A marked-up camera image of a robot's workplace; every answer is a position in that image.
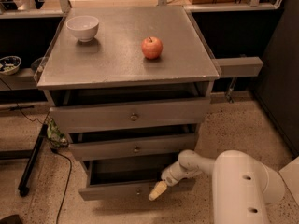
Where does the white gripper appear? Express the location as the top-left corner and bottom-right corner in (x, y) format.
(149, 161), (201, 201)

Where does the white floor panel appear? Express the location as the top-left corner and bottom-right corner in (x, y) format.
(279, 157), (299, 206)

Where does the white ceramic bowl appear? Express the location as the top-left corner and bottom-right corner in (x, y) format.
(66, 15), (99, 42)

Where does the grey middle drawer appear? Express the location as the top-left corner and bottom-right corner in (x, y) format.
(69, 133), (198, 161)

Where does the green snack bag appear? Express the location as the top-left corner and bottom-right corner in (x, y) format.
(47, 119), (68, 148)

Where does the grey top drawer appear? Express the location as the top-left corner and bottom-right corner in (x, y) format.
(50, 97), (210, 133)

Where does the red apple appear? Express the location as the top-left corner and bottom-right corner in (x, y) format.
(141, 36), (163, 60)

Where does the patterned small bowl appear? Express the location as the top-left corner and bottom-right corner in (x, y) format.
(0, 56), (21, 76)

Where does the grey drawer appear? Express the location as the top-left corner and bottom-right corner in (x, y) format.
(69, 133), (198, 161)
(78, 160), (196, 202)
(50, 97), (210, 133)

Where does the black floor cable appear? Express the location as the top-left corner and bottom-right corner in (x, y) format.
(50, 147), (73, 224)

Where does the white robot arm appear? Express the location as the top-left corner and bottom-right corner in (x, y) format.
(149, 150), (285, 224)

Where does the grey drawer cabinet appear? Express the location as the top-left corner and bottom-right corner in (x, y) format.
(33, 5), (222, 183)

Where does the grey bottom drawer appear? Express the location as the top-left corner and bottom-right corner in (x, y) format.
(78, 160), (196, 202)

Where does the grey side shelf beam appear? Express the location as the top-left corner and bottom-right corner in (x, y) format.
(216, 57), (263, 78)

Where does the black metal bar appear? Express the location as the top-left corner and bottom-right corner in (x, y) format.
(18, 124), (48, 197)

